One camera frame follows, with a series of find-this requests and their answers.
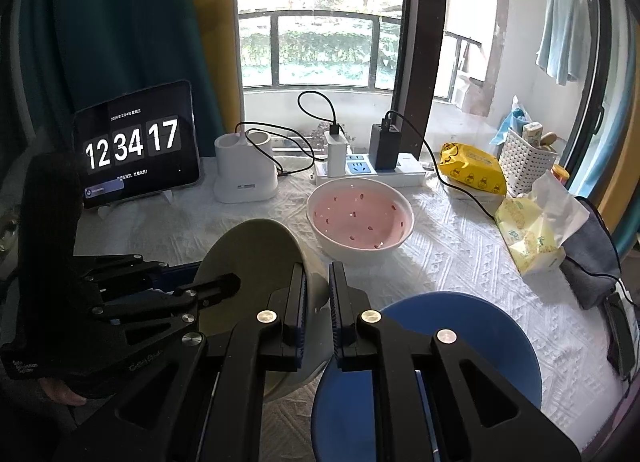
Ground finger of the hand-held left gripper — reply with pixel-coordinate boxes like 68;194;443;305
90;273;242;340
72;253;171;293

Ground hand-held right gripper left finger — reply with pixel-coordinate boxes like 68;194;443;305
52;262;311;462

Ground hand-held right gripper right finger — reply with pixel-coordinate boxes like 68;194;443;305
327;261;583;462

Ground blue plate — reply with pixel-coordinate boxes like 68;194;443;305
160;262;206;303

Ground cream bowl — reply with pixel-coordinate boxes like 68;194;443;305
194;218;332;400

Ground blue bowl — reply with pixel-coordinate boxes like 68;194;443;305
310;292;543;462

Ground person's left hand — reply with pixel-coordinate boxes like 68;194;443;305
42;376;88;407

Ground white tablet stand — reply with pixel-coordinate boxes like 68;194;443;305
97;189;176;218

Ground tablet with clock display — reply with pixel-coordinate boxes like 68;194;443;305
74;79;201;210

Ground pink and white strainer bowl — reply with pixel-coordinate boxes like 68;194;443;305
306;178;415;263

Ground white desk lamp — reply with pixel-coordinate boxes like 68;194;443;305
173;0;299;204

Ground white tablecloth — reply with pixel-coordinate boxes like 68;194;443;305
70;154;631;448

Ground white charger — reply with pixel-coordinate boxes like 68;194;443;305
324;129;349;178

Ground white power strip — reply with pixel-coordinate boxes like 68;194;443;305
314;152;426;188

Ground black charger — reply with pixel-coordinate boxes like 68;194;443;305
370;123;402;170

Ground yellow wipes packet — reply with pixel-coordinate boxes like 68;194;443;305
439;142;507;200

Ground yellow tissue pack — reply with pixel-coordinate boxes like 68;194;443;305
494;169;591;277

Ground white plastic basket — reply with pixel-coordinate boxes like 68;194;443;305
498;128;558;195

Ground yellow curtain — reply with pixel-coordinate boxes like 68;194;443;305
185;0;241;158

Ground teal curtain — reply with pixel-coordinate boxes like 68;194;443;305
20;0;221;158

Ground grey pouch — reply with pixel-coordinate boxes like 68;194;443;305
559;196;623;310

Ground blue plastic bag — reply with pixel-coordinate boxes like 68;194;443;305
490;96;533;145

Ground small carton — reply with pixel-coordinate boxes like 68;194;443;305
522;122;546;148

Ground balcony railing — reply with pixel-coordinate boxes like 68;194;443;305
239;9;403;90

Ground light blue hanging towel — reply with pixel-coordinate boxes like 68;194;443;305
535;0;593;85

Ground black lamp cable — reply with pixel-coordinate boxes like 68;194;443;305
235;121;317;178

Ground black charger cable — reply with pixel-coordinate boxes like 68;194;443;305
297;90;342;135
382;110;501;219

